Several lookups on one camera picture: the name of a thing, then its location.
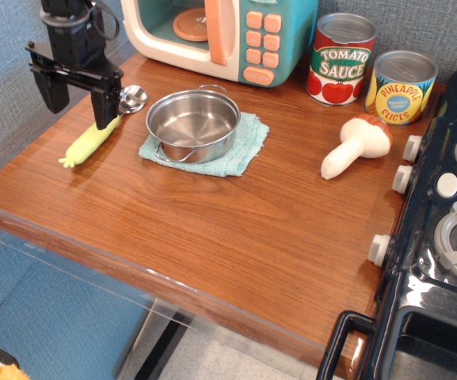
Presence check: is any pineapple slices can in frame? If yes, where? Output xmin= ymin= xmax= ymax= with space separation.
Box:
xmin=365 ymin=51 xmax=438 ymax=125

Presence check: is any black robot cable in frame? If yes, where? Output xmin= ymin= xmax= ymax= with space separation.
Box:
xmin=89 ymin=0 xmax=121 ymax=41

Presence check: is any toy microwave teal and peach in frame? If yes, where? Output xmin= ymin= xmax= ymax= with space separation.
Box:
xmin=121 ymin=1 xmax=318 ymax=88

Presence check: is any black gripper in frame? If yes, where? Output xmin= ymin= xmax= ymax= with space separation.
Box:
xmin=26 ymin=13 xmax=122 ymax=130

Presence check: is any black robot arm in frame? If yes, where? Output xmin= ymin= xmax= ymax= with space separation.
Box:
xmin=26 ymin=1 xmax=123 ymax=130

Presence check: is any tomato sauce can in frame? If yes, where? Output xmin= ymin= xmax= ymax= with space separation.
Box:
xmin=307 ymin=13 xmax=377 ymax=105

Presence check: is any teal folded cloth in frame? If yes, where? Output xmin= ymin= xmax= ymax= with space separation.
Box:
xmin=139 ymin=112 xmax=270 ymax=177

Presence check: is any spoon with yellow-green handle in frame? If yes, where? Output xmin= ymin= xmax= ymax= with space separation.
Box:
xmin=58 ymin=85 xmax=147 ymax=168

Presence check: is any black toy stove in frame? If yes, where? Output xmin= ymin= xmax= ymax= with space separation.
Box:
xmin=317 ymin=71 xmax=457 ymax=379

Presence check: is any plush mushroom toy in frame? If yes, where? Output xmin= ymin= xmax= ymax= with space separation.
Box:
xmin=321 ymin=113 xmax=394 ymax=180

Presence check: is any stainless steel pot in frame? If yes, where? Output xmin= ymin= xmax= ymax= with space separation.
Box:
xmin=146 ymin=85 xmax=242 ymax=164

